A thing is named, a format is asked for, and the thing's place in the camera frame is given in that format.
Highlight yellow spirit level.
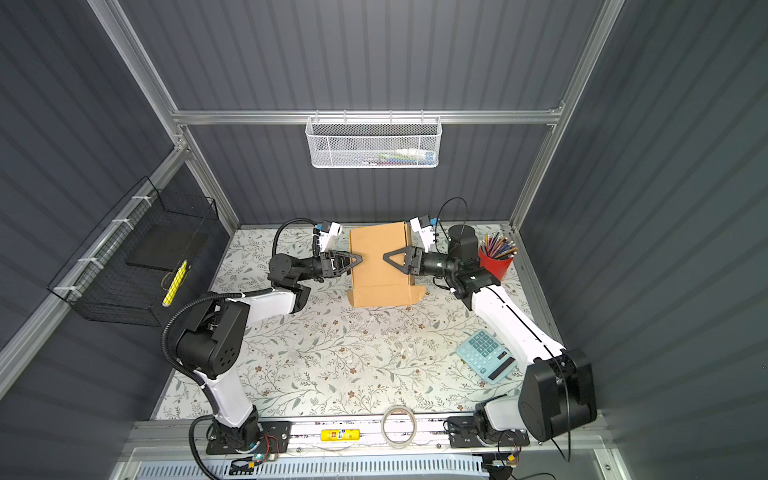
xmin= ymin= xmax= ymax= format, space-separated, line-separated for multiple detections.
xmin=321 ymin=429 xmax=361 ymax=442

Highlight bundle of coloured pencils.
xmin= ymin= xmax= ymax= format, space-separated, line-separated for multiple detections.
xmin=479 ymin=233 xmax=518 ymax=260

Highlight markers in white basket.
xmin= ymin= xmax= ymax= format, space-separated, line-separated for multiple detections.
xmin=356 ymin=148 xmax=438 ymax=167

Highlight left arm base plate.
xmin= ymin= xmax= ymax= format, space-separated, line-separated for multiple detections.
xmin=205 ymin=420 xmax=292 ymax=455

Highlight black corrugated cable hose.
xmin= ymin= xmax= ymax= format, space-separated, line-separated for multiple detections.
xmin=160 ymin=217 xmax=319 ymax=480

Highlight white wire mesh basket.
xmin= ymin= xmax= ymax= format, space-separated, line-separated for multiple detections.
xmin=305 ymin=116 xmax=443 ymax=169

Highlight black foam pad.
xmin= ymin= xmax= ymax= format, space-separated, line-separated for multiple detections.
xmin=126 ymin=224 xmax=208 ymax=272

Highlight black wire mesh basket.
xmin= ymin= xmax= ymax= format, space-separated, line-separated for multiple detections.
xmin=48 ymin=178 xmax=224 ymax=327

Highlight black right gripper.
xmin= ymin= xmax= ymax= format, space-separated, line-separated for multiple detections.
xmin=385 ymin=248 xmax=459 ymax=281

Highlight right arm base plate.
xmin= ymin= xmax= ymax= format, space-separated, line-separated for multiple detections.
xmin=443 ymin=415 xmax=530 ymax=449

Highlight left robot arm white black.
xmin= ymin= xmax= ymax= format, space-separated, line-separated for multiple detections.
xmin=161 ymin=218 xmax=362 ymax=432

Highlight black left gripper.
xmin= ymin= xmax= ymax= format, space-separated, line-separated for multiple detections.
xmin=297 ymin=252 xmax=369 ymax=287

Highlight teal calculator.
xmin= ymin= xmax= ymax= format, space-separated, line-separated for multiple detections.
xmin=456 ymin=330 xmax=517 ymax=384

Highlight brown cardboard box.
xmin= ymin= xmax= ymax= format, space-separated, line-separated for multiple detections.
xmin=348 ymin=222 xmax=426 ymax=308

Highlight red metal pencil cup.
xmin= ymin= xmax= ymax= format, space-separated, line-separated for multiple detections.
xmin=478 ymin=248 xmax=514 ymax=281

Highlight yellow striped tool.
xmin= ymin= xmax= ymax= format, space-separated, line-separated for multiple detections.
xmin=161 ymin=260 xmax=189 ymax=308

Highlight clear tape roll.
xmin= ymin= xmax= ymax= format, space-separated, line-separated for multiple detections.
xmin=380 ymin=405 xmax=418 ymax=449

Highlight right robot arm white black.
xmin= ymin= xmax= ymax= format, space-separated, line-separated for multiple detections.
xmin=382 ymin=216 xmax=598 ymax=442

